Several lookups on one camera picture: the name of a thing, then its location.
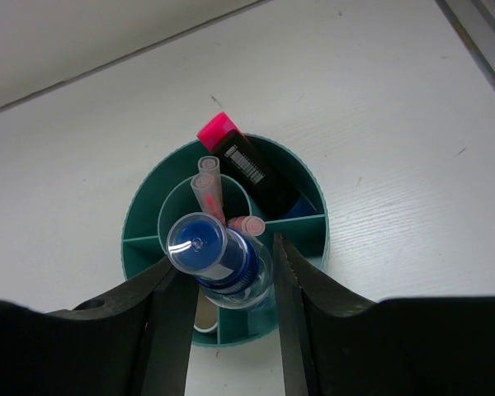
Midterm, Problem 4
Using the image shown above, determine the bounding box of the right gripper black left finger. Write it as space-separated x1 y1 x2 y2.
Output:
0 259 198 395

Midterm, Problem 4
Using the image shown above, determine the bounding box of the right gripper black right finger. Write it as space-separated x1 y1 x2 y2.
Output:
273 234 495 395

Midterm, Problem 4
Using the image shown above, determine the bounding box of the clear glue bottle blue cap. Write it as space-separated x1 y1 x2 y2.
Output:
165 212 274 310

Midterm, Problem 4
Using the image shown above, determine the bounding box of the orange pastel pen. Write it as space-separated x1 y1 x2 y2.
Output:
227 215 266 238

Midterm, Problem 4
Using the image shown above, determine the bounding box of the pink red pen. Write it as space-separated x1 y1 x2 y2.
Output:
191 173 226 224

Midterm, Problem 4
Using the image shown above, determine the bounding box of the pink cap black highlighter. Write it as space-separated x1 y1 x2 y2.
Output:
197 112 300 219

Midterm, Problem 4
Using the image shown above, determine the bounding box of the purple pastel pen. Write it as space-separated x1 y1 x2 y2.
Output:
197 156 221 182

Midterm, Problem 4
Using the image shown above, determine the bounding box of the blue cap black highlighter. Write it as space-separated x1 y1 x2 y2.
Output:
284 195 318 219

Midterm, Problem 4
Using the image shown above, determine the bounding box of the teal round compartment organizer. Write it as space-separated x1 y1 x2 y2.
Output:
121 134 330 348

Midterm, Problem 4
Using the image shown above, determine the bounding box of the aluminium rail right side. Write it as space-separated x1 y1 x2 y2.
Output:
436 0 495 91

